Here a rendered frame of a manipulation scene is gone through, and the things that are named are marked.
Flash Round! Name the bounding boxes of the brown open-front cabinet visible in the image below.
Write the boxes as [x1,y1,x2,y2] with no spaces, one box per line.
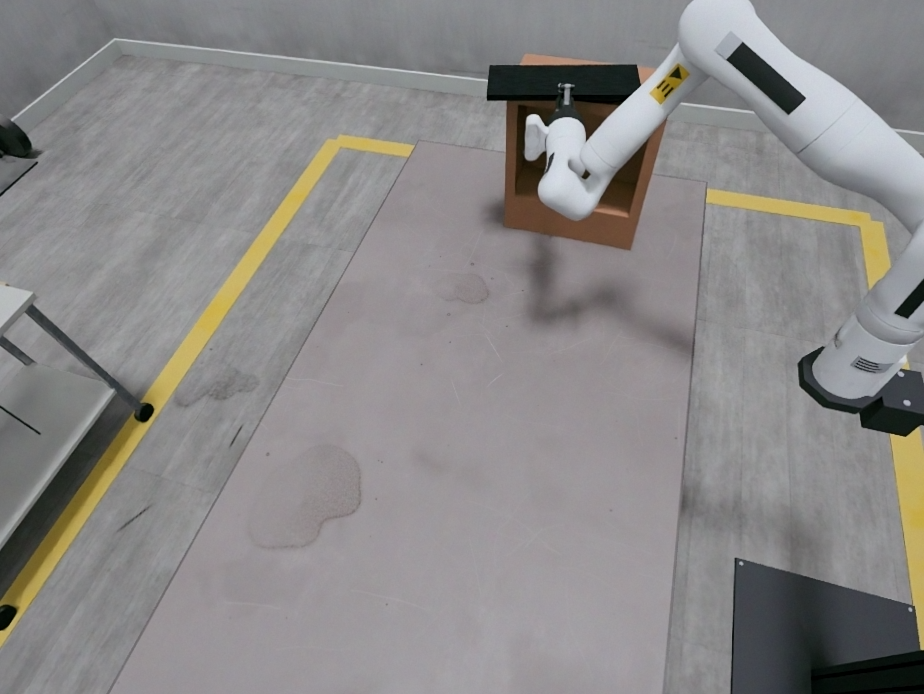
[504,54,668,250]

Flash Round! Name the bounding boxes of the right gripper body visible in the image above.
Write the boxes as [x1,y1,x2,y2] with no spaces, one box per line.
[546,99,585,129]

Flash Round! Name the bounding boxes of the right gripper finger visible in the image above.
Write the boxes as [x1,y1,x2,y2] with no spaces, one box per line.
[555,83,576,112]

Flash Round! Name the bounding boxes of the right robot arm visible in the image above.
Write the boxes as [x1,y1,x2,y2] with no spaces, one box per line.
[525,0,924,399]

